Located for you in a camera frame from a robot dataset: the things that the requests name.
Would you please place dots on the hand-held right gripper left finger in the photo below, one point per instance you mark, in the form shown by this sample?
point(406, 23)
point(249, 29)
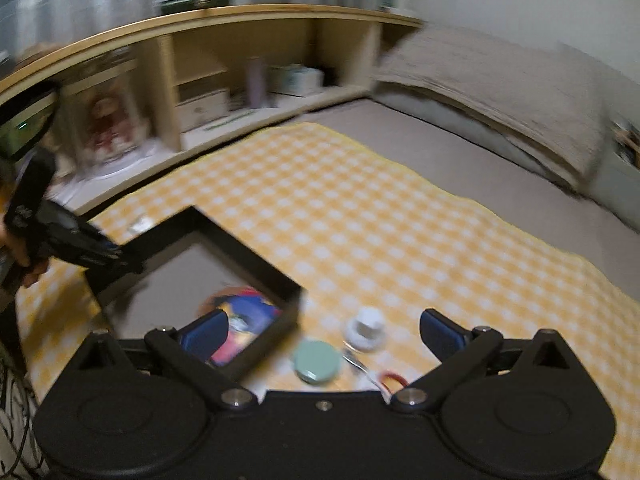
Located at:
point(207, 332)

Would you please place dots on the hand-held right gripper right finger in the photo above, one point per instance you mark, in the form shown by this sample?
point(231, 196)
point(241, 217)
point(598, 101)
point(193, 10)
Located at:
point(440, 335)

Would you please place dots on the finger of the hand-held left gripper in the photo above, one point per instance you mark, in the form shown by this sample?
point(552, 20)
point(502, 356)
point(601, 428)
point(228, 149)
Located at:
point(112, 257)

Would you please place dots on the black cardboard box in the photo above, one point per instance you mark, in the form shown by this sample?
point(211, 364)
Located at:
point(240, 250)

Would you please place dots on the person's left hand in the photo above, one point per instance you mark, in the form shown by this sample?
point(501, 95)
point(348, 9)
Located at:
point(35, 272)

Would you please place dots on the cartoon printed card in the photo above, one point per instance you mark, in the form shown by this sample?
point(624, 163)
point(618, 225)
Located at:
point(215, 301)

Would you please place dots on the colourful printed card box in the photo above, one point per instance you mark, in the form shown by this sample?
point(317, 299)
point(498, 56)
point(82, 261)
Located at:
point(250, 320)

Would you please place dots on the doll in clear case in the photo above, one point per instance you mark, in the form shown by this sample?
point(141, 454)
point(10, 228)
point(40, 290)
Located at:
point(112, 130)

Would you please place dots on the green round lid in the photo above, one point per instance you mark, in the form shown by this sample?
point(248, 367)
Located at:
point(316, 362)

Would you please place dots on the yellow checked mat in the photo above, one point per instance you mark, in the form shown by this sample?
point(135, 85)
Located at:
point(375, 210)

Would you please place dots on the small white drawer box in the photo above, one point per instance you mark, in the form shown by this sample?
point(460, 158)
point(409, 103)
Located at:
point(202, 110)

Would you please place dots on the grey bed sheet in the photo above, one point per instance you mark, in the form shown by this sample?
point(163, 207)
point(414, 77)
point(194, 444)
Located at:
point(450, 160)

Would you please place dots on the green stick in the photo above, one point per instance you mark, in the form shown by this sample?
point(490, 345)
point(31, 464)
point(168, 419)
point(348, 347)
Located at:
point(227, 121)

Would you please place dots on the grey pillow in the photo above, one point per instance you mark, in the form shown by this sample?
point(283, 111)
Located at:
point(435, 112)

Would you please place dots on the purple tall container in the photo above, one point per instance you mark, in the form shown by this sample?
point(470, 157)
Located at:
point(258, 82)

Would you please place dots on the grey quilt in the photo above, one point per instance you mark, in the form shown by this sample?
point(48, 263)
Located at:
point(617, 190)

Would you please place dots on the dark green box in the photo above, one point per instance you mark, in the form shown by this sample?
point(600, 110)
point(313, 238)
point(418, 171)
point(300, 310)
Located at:
point(197, 2)

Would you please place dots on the white tissue box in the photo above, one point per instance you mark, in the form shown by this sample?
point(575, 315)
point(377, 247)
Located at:
point(297, 80)

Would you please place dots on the beige textured pillow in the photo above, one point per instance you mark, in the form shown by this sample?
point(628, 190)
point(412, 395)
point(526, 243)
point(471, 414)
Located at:
point(475, 75)

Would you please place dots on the wooden shelf unit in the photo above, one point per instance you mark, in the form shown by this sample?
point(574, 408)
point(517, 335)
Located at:
point(250, 20)

